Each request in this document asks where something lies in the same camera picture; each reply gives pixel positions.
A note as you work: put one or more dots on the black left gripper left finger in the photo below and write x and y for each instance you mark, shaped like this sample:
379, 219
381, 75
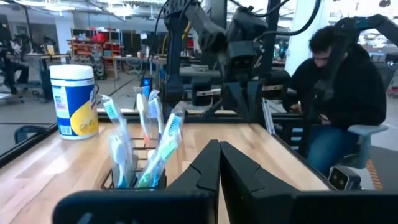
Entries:
199, 186

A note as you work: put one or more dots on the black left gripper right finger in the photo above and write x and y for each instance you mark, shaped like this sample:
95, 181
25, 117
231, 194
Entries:
248, 193

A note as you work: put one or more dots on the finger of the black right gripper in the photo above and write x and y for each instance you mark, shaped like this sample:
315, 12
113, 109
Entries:
255, 96
237, 96

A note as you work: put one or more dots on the green toothbrush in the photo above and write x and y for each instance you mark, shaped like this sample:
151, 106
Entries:
164, 152

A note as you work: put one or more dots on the blue orange toothbrush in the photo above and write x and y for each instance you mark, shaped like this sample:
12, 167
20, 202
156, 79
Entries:
141, 104

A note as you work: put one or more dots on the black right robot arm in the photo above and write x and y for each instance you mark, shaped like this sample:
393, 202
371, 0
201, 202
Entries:
175, 46

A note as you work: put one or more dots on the white metal strut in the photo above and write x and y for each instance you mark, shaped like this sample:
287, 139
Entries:
268, 115

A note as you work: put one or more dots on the small blue lit screen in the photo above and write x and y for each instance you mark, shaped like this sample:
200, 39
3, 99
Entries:
146, 83

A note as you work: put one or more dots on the black box with white labels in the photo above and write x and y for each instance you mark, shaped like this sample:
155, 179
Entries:
297, 137

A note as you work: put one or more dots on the person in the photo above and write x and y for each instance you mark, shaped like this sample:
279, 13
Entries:
357, 93
12, 68

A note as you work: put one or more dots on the shelf with red bins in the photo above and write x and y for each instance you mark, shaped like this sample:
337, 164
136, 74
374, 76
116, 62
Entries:
99, 37

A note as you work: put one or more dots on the office chair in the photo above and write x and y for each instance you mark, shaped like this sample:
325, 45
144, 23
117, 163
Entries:
367, 130

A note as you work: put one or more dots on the Lysol wipes canister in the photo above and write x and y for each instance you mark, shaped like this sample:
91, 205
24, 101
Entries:
74, 105

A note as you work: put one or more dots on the wooden top workbench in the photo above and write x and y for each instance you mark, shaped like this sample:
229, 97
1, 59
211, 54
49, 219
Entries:
46, 56

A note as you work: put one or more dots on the black curved chair back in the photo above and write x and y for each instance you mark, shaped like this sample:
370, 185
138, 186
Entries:
29, 127

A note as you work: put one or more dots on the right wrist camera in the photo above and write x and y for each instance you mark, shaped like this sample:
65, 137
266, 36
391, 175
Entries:
242, 62

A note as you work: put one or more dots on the table-level camera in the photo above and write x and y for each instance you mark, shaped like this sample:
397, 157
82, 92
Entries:
340, 178

